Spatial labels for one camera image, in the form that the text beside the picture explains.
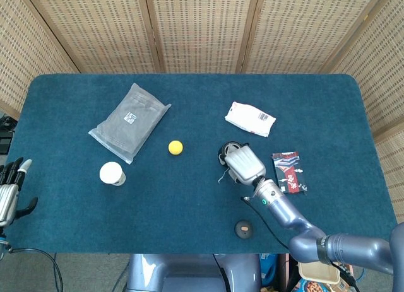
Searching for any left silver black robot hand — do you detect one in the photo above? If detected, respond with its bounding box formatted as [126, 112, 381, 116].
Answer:
[0, 157, 39, 228]

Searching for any grey package in plastic bag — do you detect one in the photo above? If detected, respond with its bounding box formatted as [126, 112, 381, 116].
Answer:
[88, 82, 172, 165]

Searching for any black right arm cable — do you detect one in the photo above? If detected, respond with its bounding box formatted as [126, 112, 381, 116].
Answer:
[241, 196, 360, 292]

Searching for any blue table cloth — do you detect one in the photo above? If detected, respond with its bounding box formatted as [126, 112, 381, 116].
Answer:
[0, 73, 401, 255]

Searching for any yellow ball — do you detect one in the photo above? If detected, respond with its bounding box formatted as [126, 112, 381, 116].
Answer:
[168, 140, 184, 156]

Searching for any beige takeaway box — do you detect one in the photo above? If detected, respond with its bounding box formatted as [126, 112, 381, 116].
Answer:
[297, 262, 342, 285]

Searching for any black teapot with handle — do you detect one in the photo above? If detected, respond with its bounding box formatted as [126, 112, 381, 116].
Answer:
[217, 141, 251, 166]

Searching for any small black round lid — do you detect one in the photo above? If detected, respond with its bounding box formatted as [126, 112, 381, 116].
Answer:
[234, 219, 254, 239]

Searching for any black equipment beside table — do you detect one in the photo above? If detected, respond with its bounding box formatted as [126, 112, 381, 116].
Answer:
[0, 114, 18, 154]

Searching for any colourful snack box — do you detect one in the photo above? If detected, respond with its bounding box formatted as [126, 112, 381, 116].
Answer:
[292, 277, 351, 292]

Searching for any blue bag under table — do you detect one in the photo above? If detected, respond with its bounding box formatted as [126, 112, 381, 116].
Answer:
[260, 253, 278, 286]

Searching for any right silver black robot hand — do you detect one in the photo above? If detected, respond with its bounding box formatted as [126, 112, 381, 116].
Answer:
[217, 141, 267, 186]

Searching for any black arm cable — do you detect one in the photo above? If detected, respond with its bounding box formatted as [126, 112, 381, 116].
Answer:
[6, 247, 64, 292]
[241, 196, 360, 292]

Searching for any woven wooden folding screen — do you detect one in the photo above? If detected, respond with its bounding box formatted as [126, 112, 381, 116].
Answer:
[0, 0, 404, 225]

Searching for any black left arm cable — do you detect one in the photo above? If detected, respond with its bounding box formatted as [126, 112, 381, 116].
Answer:
[6, 247, 64, 292]

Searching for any blue-grey robot torso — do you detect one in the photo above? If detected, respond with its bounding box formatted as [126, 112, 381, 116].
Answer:
[126, 253, 263, 292]

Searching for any white floral paper cup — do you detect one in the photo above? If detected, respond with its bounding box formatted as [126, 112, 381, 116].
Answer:
[98, 161, 127, 187]

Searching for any white tissue pack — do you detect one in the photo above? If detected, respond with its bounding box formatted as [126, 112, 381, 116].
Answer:
[224, 101, 277, 138]

